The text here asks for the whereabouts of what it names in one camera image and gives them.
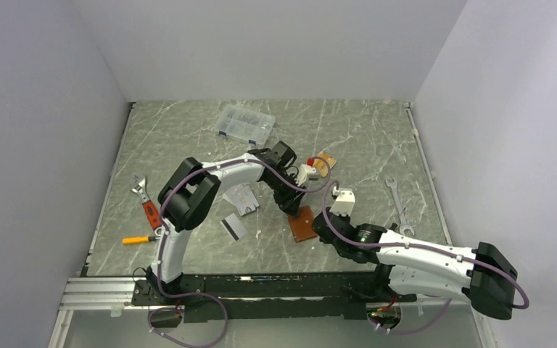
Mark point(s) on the orange credit card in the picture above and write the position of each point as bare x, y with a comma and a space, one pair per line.
324, 164

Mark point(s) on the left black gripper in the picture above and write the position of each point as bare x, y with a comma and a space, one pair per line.
289, 203

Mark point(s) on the aluminium frame rail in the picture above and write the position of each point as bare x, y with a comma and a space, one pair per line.
111, 295

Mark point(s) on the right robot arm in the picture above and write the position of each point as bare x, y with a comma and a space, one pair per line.
404, 267

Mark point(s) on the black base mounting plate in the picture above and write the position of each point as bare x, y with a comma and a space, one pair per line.
203, 297

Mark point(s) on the yellow handled screwdriver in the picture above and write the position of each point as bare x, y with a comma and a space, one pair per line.
139, 240

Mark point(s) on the red adjustable wrench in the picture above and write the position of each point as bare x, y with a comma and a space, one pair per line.
138, 183

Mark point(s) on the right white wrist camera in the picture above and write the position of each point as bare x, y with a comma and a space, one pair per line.
344, 201

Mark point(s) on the brown leather card holder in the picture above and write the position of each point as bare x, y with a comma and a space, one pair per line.
301, 226

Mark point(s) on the clear plastic screw box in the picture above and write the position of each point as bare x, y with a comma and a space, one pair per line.
244, 125

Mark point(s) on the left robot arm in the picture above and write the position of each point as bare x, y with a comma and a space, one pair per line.
186, 199

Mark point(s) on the single silver magstripe card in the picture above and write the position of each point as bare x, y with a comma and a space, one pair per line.
234, 227

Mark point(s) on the silver open-end wrench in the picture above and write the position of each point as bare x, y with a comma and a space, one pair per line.
404, 227

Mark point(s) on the silver credit card stack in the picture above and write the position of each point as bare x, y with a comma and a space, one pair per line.
242, 198

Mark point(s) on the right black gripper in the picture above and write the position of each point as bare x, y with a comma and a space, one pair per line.
345, 218

